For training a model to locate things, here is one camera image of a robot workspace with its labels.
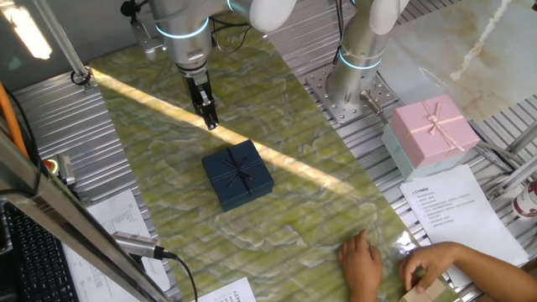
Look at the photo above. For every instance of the bright strip lamp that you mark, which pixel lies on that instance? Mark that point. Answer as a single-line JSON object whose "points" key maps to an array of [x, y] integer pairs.
{"points": [[27, 29]]}

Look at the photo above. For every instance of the pink gift box with ribbon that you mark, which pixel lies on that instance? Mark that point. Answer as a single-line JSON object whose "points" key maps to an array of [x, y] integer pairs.
{"points": [[428, 134]]}

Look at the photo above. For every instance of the person's left hand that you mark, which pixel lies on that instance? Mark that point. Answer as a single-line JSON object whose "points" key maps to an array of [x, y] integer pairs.
{"points": [[361, 264]]}

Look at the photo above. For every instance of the dark blue gift box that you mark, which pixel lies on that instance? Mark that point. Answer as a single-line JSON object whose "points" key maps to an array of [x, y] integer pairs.
{"points": [[237, 168]]}

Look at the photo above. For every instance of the printed table paper sheet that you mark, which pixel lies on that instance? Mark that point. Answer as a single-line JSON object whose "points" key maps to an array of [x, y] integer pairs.
{"points": [[121, 214]]}

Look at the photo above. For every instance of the orange tube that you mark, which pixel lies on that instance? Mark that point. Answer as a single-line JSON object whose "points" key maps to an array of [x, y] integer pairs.
{"points": [[10, 117]]}

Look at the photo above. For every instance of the small printed paper sheet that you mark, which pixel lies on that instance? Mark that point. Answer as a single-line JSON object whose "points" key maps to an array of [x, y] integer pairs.
{"points": [[230, 293]]}

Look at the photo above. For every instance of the person's right hand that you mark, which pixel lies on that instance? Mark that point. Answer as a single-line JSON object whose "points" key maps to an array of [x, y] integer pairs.
{"points": [[432, 260]]}

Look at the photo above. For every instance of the tan cardboard box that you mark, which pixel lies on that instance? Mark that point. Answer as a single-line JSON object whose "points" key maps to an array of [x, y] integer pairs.
{"points": [[428, 293]]}

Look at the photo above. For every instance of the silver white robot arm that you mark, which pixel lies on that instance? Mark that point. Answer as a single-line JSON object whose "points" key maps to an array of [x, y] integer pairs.
{"points": [[356, 84]]}

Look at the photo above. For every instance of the large printed paper sheet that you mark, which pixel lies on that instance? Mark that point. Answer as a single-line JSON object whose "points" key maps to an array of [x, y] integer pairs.
{"points": [[457, 205]]}

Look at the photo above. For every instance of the black keyboard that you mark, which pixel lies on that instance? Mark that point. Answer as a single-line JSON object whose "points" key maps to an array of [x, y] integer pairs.
{"points": [[42, 268]]}

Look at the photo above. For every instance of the red white paper cup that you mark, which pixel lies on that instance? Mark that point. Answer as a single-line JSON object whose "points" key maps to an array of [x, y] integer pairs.
{"points": [[526, 201]]}

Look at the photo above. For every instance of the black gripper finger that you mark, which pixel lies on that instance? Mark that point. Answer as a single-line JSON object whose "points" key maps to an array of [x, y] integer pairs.
{"points": [[199, 111], [211, 115]]}

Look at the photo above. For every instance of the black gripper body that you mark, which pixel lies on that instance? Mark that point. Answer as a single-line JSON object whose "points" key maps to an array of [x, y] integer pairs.
{"points": [[196, 90]]}

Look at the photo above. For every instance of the silver robot mounting plate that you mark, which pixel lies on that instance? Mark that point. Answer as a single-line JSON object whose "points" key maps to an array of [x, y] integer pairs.
{"points": [[323, 90]]}

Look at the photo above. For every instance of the person's right forearm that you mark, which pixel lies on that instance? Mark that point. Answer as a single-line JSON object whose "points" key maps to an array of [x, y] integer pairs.
{"points": [[495, 277]]}

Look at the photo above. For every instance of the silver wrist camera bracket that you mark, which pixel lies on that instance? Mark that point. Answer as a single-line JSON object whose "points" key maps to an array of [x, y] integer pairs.
{"points": [[144, 40]]}

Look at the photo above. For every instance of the silver base connector plug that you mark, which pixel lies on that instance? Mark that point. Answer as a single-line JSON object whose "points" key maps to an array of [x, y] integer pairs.
{"points": [[371, 102]]}

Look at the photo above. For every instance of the green marble pattern mat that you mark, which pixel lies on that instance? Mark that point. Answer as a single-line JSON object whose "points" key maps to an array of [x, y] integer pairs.
{"points": [[293, 209]]}

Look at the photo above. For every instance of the mint gift box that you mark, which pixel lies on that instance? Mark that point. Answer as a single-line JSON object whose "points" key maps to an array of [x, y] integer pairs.
{"points": [[398, 161]]}

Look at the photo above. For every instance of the aluminium profile bar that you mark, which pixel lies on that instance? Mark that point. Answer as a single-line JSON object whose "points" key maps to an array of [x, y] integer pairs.
{"points": [[522, 138], [514, 178]]}

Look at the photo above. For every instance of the slim aluminium post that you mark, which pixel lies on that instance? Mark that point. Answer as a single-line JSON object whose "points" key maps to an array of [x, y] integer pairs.
{"points": [[63, 40]]}

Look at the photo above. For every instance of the white marble pattern sheet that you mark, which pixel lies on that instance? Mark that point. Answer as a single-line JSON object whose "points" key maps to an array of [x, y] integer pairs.
{"points": [[495, 88]]}

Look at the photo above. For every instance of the aluminium frame beam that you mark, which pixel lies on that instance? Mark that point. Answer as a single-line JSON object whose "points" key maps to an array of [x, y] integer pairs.
{"points": [[63, 209]]}

